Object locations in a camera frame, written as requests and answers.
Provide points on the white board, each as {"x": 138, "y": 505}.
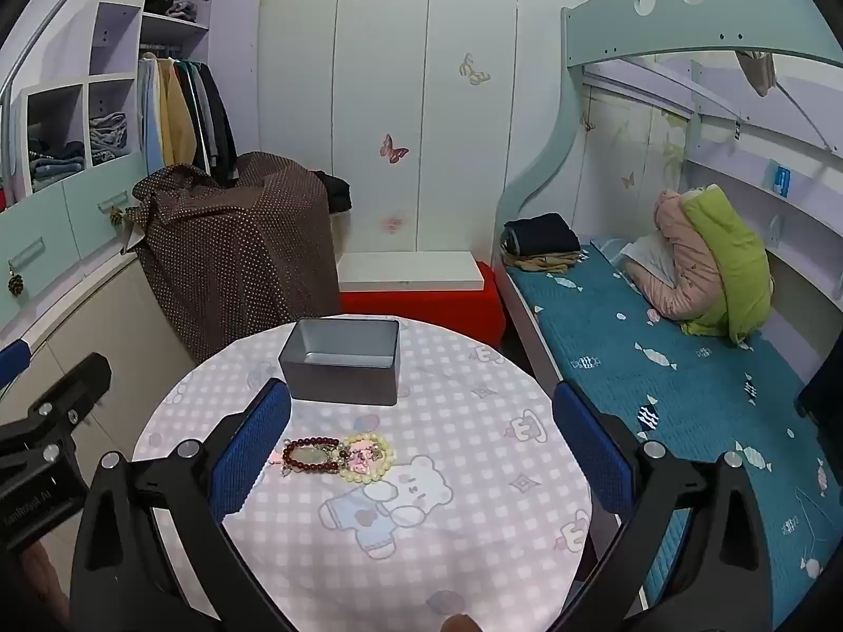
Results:
{"x": 408, "y": 270}

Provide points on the light blue hanging shirt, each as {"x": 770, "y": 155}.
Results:
{"x": 151, "y": 125}

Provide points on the grey metal tin box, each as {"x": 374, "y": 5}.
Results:
{"x": 355, "y": 385}

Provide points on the folded dark clothes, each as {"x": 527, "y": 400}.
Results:
{"x": 540, "y": 234}

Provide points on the green padded jacket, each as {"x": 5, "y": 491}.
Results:
{"x": 737, "y": 270}

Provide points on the pink padded jacket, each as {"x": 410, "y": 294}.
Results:
{"x": 685, "y": 257}

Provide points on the folded tan clothes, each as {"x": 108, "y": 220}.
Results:
{"x": 543, "y": 262}

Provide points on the yellow hanging garment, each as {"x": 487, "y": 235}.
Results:
{"x": 176, "y": 118}

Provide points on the lilac wardrobe shelf unit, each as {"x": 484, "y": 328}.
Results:
{"x": 112, "y": 33}

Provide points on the faded pink butterfly sticker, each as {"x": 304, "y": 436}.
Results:
{"x": 393, "y": 224}

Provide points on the folded clothes on shelf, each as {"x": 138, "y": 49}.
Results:
{"x": 172, "y": 6}

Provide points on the beige low cabinet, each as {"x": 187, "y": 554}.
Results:
{"x": 99, "y": 316}

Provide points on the red storage box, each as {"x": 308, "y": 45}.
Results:
{"x": 421, "y": 313}

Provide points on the hanging grey bag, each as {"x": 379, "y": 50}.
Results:
{"x": 756, "y": 72}

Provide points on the brown dotted cloth cover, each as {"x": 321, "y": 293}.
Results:
{"x": 230, "y": 263}

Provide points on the small brown butterfly sticker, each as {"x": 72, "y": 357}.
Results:
{"x": 629, "y": 179}

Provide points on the black cloth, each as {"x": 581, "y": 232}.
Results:
{"x": 337, "y": 192}

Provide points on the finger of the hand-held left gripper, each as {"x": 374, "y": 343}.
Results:
{"x": 13, "y": 362}
{"x": 82, "y": 378}

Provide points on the folded blue knit clothes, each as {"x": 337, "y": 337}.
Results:
{"x": 56, "y": 164}

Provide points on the green hanging garment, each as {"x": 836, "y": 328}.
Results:
{"x": 189, "y": 89}

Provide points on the beige butterfly wall sticker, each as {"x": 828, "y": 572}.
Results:
{"x": 474, "y": 69}

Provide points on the small blue box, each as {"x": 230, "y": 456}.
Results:
{"x": 781, "y": 179}

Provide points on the folded grey white clothes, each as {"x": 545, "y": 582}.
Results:
{"x": 107, "y": 138}

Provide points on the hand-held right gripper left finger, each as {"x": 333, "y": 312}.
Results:
{"x": 253, "y": 451}

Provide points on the teal candy print bedsheet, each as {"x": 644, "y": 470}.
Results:
{"x": 658, "y": 355}

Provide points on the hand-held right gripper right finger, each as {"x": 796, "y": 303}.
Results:
{"x": 593, "y": 438}

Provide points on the pale green bunk bed frame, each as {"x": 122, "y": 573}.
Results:
{"x": 593, "y": 26}

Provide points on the white pillow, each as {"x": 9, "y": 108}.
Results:
{"x": 652, "y": 264}

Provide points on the black hanging jacket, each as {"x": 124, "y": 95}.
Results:
{"x": 220, "y": 125}

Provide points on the pink butterfly wall sticker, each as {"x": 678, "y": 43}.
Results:
{"x": 393, "y": 148}

